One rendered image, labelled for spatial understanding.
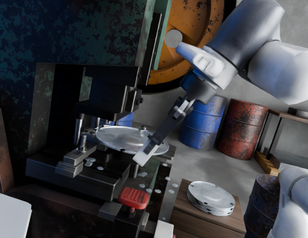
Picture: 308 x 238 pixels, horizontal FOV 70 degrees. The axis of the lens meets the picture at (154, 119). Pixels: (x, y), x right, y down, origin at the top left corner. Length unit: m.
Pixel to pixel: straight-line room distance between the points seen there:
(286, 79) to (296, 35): 4.03
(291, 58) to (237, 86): 3.75
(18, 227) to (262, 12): 0.85
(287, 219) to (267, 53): 0.61
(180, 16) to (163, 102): 3.07
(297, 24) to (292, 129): 1.72
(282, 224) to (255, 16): 0.70
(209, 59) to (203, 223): 1.08
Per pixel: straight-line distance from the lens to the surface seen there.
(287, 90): 0.45
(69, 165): 0.72
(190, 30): 1.20
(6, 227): 0.89
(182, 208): 1.35
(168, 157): 0.79
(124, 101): 0.78
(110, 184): 0.70
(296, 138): 4.60
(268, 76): 0.46
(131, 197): 0.56
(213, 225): 1.38
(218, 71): 0.43
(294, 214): 0.95
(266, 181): 1.97
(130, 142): 0.81
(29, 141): 0.84
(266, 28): 0.47
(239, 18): 0.46
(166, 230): 0.71
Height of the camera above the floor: 1.06
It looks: 12 degrees down
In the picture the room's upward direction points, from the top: 13 degrees clockwise
